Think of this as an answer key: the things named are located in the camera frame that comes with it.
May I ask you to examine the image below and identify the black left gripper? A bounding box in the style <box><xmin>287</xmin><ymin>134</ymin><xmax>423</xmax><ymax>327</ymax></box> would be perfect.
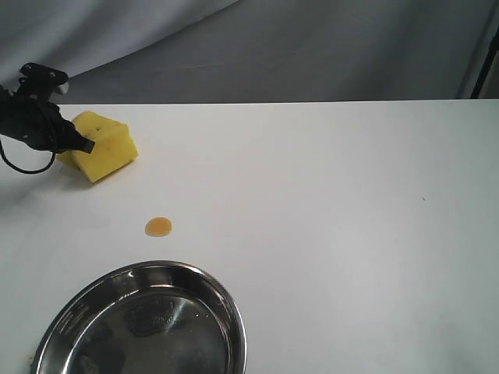
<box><xmin>1</xmin><ymin>86</ymin><xmax>95</xmax><ymax>154</ymax></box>

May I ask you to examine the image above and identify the yellow sponge block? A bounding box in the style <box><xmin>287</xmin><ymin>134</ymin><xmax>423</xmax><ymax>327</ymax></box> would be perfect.
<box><xmin>56</xmin><ymin>111</ymin><xmax>138</xmax><ymax>183</ymax></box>

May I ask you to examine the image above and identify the orange liquid spill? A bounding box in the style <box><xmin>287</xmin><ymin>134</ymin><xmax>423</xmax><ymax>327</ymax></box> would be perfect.
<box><xmin>145</xmin><ymin>217</ymin><xmax>172</xmax><ymax>237</ymax></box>

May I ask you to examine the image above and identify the grey backdrop cloth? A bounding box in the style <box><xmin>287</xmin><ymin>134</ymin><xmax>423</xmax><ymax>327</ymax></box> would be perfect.
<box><xmin>1</xmin><ymin>1</ymin><xmax>498</xmax><ymax>104</ymax></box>

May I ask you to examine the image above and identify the round stainless steel pan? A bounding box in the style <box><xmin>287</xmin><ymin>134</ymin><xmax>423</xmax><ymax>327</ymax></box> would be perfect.
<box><xmin>30</xmin><ymin>260</ymin><xmax>247</xmax><ymax>373</ymax></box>

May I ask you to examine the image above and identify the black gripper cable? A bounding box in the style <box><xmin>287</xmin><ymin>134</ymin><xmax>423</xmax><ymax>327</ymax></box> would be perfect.
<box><xmin>0</xmin><ymin>138</ymin><xmax>55</xmax><ymax>175</ymax></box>

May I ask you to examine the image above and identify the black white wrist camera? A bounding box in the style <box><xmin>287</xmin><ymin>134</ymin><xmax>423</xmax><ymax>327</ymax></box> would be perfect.
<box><xmin>16</xmin><ymin>62</ymin><xmax>69</xmax><ymax>103</ymax></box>

